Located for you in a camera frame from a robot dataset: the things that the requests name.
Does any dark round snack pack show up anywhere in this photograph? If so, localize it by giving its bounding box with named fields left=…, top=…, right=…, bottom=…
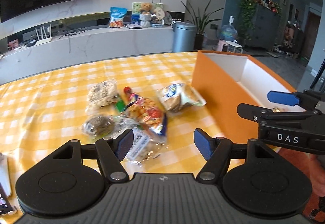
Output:
left=81, top=115, right=116, bottom=137

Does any orange red snack bag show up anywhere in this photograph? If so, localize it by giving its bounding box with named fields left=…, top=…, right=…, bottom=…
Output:
left=123, top=86, right=168, bottom=138

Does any blue snack bag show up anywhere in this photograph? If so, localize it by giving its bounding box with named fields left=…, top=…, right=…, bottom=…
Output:
left=109, top=7, right=127, bottom=28

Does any long-leaf potted plant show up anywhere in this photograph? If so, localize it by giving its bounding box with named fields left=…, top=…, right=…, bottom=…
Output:
left=181, top=0, right=224, bottom=50

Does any round paper fan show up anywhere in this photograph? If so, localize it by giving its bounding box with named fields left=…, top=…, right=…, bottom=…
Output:
left=152, top=7, right=165, bottom=24

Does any grey metal trash can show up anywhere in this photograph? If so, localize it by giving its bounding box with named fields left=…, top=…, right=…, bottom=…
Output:
left=173, top=21, right=197, bottom=53

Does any brown teddy bear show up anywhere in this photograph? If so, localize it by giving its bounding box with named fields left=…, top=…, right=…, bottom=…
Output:
left=139, top=3, right=153, bottom=28

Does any brown wooden door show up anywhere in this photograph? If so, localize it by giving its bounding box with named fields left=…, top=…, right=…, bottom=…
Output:
left=303, top=11, right=322, bottom=59

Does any white flat object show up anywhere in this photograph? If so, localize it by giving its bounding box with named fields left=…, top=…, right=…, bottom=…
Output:
left=0, top=155, right=12, bottom=198

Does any green snack packet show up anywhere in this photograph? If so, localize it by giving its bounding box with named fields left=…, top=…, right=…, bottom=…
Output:
left=114, top=100, right=129, bottom=114

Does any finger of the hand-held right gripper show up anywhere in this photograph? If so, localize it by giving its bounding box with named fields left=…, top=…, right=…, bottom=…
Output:
left=237, top=103, right=321, bottom=124
left=267, top=89, right=325, bottom=113

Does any orange cardboard box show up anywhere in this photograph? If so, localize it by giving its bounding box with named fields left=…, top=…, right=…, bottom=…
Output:
left=191, top=50, right=299, bottom=149

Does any white router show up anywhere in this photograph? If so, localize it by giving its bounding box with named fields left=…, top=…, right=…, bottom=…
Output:
left=34, top=25, right=52, bottom=45

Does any grey sideboard cabinet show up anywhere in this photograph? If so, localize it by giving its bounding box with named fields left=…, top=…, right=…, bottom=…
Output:
left=250, top=3, right=282, bottom=52

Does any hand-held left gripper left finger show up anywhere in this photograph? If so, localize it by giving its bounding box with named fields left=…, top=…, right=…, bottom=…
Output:
left=41, top=129, right=134, bottom=181

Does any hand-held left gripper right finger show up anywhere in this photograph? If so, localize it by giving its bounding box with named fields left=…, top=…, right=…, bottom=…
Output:
left=193, top=128, right=285, bottom=181

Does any yellow checked tablecloth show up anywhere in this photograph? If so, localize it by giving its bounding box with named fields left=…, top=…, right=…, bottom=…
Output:
left=0, top=51, right=280, bottom=217

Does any white marble tv console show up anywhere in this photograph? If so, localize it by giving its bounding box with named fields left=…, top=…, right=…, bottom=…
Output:
left=0, top=25, right=178, bottom=85

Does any blue white bread pack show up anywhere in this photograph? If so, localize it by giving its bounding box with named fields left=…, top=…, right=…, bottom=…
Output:
left=156, top=83, right=207, bottom=113

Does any blue water jug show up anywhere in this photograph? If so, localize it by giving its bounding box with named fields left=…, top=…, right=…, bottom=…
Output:
left=220, top=16, right=238, bottom=43

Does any white round stool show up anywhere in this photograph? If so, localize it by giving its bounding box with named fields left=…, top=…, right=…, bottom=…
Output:
left=227, top=41, right=244, bottom=53

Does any black cable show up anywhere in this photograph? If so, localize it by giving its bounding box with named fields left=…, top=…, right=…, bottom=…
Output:
left=57, top=28, right=88, bottom=54

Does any green picture board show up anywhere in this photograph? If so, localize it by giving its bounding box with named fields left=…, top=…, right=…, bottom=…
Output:
left=132, top=2, right=164, bottom=24

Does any black stand leg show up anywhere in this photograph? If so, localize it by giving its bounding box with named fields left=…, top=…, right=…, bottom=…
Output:
left=310, top=56, right=325, bottom=90

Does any clear packet with white label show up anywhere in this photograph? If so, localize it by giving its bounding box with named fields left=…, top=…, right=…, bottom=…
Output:
left=112, top=117, right=168, bottom=163

